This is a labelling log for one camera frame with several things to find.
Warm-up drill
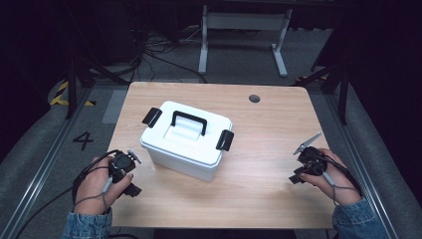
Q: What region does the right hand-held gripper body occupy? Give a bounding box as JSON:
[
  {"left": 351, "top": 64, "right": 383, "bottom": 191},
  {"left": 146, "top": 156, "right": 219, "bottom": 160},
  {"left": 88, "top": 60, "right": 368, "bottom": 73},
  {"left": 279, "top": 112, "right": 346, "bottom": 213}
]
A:
[{"left": 293, "top": 131, "right": 328, "bottom": 177}]

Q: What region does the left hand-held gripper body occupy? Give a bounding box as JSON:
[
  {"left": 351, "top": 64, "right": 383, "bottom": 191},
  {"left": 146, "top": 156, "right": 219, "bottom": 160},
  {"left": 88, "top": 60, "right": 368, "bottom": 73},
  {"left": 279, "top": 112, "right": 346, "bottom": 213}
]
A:
[{"left": 108, "top": 148, "right": 143, "bottom": 184}]

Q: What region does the white plastic storage box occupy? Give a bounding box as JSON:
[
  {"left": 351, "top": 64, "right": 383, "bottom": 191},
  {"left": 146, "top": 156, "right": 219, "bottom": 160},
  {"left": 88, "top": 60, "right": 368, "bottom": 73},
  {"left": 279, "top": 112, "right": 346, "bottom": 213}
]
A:
[{"left": 139, "top": 100, "right": 235, "bottom": 182}]

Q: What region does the person's right hand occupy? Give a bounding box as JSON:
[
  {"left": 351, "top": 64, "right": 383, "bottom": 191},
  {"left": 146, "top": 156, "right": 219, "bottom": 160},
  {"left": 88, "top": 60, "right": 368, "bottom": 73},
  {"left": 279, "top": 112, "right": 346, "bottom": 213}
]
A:
[{"left": 300, "top": 147, "right": 363, "bottom": 207}]

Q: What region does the person's left hand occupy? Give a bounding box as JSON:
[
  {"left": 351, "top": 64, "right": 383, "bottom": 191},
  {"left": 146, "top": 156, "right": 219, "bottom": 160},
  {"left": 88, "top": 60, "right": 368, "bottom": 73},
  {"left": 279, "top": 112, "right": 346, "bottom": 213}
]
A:
[{"left": 73, "top": 155, "right": 134, "bottom": 216}]

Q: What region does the black metal stand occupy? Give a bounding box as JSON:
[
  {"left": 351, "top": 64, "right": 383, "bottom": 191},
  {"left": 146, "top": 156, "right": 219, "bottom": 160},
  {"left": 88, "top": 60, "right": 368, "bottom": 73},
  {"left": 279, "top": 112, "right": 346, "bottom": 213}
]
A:
[
  {"left": 63, "top": 46, "right": 131, "bottom": 120},
  {"left": 294, "top": 61, "right": 351, "bottom": 126}
]

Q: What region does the thin grey right cord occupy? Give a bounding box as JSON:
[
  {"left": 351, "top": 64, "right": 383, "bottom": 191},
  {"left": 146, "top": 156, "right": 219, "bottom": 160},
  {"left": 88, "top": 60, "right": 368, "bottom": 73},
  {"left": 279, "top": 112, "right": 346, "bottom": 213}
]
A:
[{"left": 321, "top": 170, "right": 362, "bottom": 207}]

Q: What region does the thin grey cord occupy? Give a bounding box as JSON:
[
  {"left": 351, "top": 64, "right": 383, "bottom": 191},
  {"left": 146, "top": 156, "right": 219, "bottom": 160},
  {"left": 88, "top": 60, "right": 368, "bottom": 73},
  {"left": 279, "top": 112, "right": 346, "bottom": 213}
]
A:
[
  {"left": 72, "top": 176, "right": 114, "bottom": 214},
  {"left": 321, "top": 170, "right": 362, "bottom": 207}
]

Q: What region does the thin grey left cord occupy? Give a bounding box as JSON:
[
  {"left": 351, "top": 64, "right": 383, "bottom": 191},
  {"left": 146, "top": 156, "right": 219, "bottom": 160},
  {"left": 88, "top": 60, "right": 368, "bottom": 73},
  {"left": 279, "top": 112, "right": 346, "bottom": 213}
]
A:
[{"left": 72, "top": 176, "right": 114, "bottom": 214}]

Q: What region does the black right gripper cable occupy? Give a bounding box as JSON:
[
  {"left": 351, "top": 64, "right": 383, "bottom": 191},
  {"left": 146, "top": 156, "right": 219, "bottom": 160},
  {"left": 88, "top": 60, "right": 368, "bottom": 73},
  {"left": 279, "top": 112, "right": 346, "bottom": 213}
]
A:
[{"left": 316, "top": 152, "right": 363, "bottom": 197}]

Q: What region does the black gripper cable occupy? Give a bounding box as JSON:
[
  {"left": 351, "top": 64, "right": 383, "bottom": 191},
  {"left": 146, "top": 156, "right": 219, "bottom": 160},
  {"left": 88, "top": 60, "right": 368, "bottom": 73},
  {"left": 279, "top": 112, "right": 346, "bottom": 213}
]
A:
[
  {"left": 12, "top": 148, "right": 123, "bottom": 239},
  {"left": 316, "top": 152, "right": 363, "bottom": 197}
]

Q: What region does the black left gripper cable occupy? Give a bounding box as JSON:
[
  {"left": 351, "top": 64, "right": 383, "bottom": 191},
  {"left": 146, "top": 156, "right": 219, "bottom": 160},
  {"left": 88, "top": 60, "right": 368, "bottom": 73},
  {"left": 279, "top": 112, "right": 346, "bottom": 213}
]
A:
[{"left": 12, "top": 148, "right": 123, "bottom": 239}]

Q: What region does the aluminium floor rail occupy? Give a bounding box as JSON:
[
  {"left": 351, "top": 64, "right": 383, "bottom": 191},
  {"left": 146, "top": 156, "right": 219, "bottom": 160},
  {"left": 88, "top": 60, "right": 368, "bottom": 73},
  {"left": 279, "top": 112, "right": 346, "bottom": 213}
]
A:
[
  {"left": 0, "top": 85, "right": 96, "bottom": 239},
  {"left": 321, "top": 91, "right": 401, "bottom": 239}
]

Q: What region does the black floor cables bundle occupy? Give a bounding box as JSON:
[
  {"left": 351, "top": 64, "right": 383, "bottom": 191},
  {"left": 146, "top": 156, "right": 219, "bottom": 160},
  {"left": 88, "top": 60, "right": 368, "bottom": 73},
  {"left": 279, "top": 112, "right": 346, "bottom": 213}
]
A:
[{"left": 130, "top": 24, "right": 208, "bottom": 85}]

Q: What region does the white metal desk frame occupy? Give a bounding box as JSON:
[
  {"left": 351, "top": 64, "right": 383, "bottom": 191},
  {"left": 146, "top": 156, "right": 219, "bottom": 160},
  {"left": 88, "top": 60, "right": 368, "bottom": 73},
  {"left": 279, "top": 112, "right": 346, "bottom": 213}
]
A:
[{"left": 197, "top": 4, "right": 294, "bottom": 79}]

